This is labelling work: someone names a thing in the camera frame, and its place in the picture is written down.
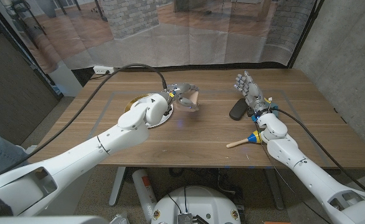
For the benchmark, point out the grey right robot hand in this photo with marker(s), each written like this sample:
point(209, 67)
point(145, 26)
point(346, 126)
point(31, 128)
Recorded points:
point(253, 91)

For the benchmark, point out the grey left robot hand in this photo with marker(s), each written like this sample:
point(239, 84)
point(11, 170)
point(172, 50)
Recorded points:
point(185, 87)

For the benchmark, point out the beige square jewelry box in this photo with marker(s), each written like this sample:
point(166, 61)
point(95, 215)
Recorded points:
point(195, 98)

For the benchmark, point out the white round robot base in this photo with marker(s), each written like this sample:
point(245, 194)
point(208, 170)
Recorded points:
point(198, 203)

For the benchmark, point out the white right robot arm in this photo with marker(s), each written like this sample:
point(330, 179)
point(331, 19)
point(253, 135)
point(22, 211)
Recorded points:
point(310, 171)

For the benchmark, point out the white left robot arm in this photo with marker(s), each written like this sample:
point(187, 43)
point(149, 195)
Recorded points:
point(86, 155)

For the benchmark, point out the dark grey glasses case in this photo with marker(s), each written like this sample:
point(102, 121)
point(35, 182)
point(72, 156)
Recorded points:
point(238, 109)

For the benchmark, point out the teal rectangular case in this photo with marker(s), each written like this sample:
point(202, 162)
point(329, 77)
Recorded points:
point(275, 107)

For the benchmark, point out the white paper plate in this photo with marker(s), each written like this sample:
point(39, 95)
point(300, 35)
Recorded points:
point(169, 114)

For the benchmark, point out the blue yellow wooden maraca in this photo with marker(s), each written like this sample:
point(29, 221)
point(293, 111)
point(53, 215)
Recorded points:
point(253, 137)

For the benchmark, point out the printed room backdrop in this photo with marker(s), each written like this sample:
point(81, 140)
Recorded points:
point(185, 34)

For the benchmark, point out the black backdrop stand pole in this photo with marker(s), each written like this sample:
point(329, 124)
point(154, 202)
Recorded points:
point(305, 34)

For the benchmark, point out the white power strip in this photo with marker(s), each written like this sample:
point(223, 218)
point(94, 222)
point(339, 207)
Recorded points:
point(101, 70)

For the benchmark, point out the grey table leg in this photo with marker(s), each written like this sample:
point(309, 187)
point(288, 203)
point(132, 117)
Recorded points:
point(117, 186)
point(275, 189)

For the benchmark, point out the white cylinder with orange label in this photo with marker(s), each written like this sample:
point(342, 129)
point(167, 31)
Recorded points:
point(144, 193)

